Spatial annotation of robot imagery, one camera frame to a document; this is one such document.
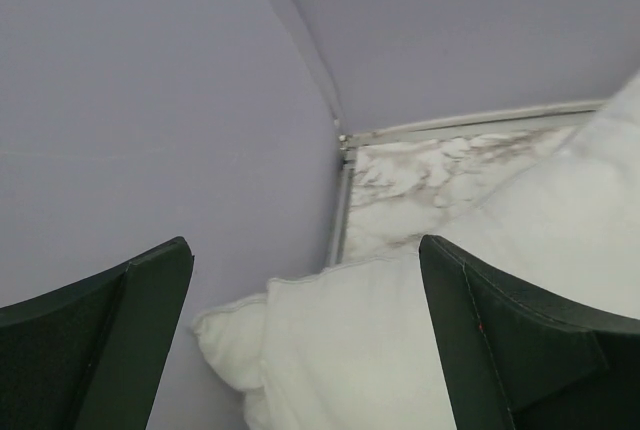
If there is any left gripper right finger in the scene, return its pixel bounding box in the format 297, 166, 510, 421
419, 235, 639, 429

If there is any white pillow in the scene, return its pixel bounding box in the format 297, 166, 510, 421
193, 79, 639, 429

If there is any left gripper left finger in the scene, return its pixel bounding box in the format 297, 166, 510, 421
1, 237, 193, 429

